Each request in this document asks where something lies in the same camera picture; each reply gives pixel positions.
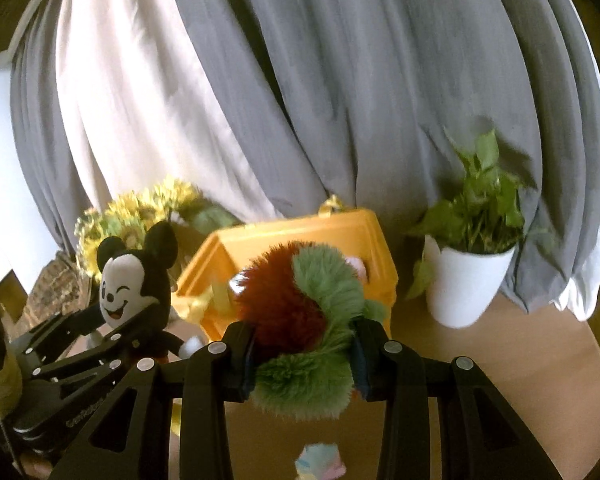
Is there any grey curtain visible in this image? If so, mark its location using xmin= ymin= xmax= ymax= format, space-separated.
xmin=165 ymin=0 xmax=600 ymax=316
xmin=10 ymin=0 xmax=81 ymax=256

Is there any yellow ribbon handle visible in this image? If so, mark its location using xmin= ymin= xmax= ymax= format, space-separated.
xmin=187 ymin=280 xmax=233 ymax=323
xmin=319 ymin=194 xmax=346 ymax=217

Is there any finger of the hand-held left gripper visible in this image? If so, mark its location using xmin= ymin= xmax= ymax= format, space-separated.
xmin=22 ymin=332 xmax=141 ymax=386
xmin=10 ymin=305 xmax=103 ymax=361

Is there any sunflower bouquet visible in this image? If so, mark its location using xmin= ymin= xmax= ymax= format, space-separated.
xmin=75 ymin=175 xmax=241 ymax=281

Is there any black mouse plush toy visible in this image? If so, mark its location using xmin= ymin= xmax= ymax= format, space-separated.
xmin=96 ymin=220 xmax=203 ymax=361

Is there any white plant pot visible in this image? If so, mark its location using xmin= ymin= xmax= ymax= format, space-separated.
xmin=424 ymin=235 xmax=516 ymax=328

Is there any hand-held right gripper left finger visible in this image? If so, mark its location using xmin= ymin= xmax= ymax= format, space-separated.
xmin=45 ymin=321 xmax=256 ymax=480

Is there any pale pink curtain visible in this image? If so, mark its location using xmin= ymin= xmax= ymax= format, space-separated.
xmin=55 ymin=0 xmax=301 ymax=251

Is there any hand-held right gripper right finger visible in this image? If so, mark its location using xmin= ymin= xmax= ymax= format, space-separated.
xmin=350 ymin=317 xmax=566 ymax=480

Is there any brown patterned cloth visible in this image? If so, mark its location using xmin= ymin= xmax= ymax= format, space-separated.
xmin=22 ymin=255 xmax=98 ymax=326

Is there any white curtain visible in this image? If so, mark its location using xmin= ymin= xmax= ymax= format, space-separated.
xmin=570 ymin=0 xmax=600 ymax=321

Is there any green leafy plant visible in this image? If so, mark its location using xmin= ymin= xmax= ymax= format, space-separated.
xmin=405 ymin=130 xmax=536 ymax=301

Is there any red and green furry plush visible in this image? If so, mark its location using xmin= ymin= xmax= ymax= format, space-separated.
xmin=234 ymin=241 xmax=388 ymax=418

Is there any pastel pink blue soft toy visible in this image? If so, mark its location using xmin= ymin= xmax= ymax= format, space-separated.
xmin=295 ymin=442 xmax=348 ymax=480

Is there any orange plastic crate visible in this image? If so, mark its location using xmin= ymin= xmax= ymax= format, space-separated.
xmin=172 ymin=208 xmax=398 ymax=341

